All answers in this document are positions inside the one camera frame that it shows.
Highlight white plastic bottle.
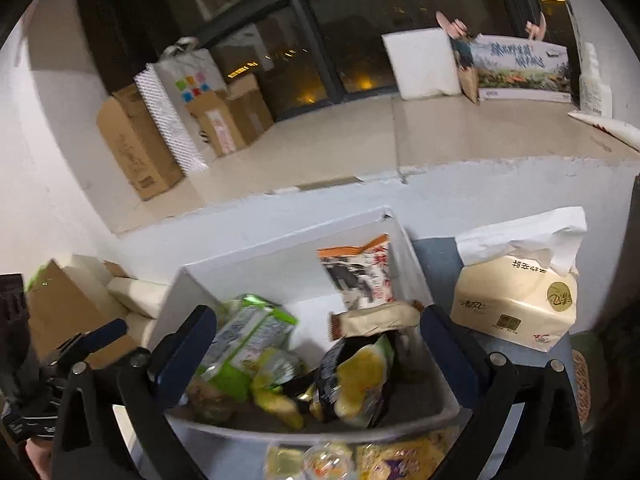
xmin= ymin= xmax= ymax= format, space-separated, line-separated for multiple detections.
xmin=579 ymin=42 xmax=614 ymax=116

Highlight white dotted paper bag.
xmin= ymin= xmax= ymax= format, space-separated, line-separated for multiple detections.
xmin=133 ymin=37 xmax=229 ymax=177

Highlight white cardboard box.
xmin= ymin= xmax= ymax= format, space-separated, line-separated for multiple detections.
xmin=146 ymin=204 xmax=474 ymax=450

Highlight brown paper bag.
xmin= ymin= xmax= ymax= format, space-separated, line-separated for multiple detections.
xmin=459 ymin=66 xmax=482 ymax=106

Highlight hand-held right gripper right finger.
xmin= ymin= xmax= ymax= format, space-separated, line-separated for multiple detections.
xmin=419 ymin=303 xmax=587 ymax=480

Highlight orange white illustrated snack packet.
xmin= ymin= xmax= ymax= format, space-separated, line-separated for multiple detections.
xmin=317 ymin=233 xmax=397 ymax=312

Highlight flat brown cardboard sheet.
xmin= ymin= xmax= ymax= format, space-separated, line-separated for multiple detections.
xmin=24 ymin=258 xmax=139 ymax=367

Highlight beige orange-ended snack packet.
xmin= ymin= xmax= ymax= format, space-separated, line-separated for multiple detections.
xmin=328 ymin=300 xmax=424 ymax=354

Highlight landscape printed box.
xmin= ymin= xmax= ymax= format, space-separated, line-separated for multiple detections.
xmin=450 ymin=33 xmax=572 ymax=106

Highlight beige tissue pack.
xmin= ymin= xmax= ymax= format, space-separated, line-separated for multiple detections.
xmin=448 ymin=205 xmax=589 ymax=354

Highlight dark glass window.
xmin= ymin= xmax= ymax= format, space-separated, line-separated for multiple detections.
xmin=74 ymin=0 xmax=582 ymax=122

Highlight beige green snack packet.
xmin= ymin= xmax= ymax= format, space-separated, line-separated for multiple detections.
xmin=186 ymin=377 xmax=239 ymax=427

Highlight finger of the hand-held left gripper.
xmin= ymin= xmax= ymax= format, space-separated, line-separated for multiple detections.
xmin=50 ymin=317 xmax=129 ymax=369

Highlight person's left hand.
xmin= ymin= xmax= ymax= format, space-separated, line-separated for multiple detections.
xmin=22 ymin=437 xmax=54 ymax=480

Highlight clear yellow candy packet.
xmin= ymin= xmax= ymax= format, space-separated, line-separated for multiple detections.
xmin=264 ymin=440 xmax=357 ymax=480

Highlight green silver snack packet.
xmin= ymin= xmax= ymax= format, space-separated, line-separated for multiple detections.
xmin=196 ymin=293 xmax=300 ymax=404

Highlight round wooden side table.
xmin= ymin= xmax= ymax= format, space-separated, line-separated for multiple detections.
xmin=569 ymin=304 xmax=640 ymax=480

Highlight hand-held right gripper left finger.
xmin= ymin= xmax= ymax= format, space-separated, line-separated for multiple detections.
xmin=50 ymin=304 xmax=219 ymax=480

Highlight cream sofa cushion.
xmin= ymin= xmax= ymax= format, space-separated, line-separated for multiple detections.
xmin=69 ymin=254 xmax=174 ymax=319

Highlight rolled white paper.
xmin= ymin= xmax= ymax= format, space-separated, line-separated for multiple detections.
xmin=567 ymin=109 xmax=640 ymax=152

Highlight large brown cardboard box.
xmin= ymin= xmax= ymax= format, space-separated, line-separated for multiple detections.
xmin=96 ymin=83 xmax=185 ymax=202

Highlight black yellow chip packet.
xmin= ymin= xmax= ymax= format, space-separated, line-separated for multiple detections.
xmin=307 ymin=333 xmax=397 ymax=430

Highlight small open cardboard box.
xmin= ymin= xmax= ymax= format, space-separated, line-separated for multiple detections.
xmin=184 ymin=73 xmax=275 ymax=158

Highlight white foam block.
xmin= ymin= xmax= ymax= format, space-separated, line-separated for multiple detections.
xmin=381 ymin=27 xmax=462 ymax=100

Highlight yellow green snack packet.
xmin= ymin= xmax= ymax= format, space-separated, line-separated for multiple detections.
xmin=249 ymin=347 xmax=309 ymax=431

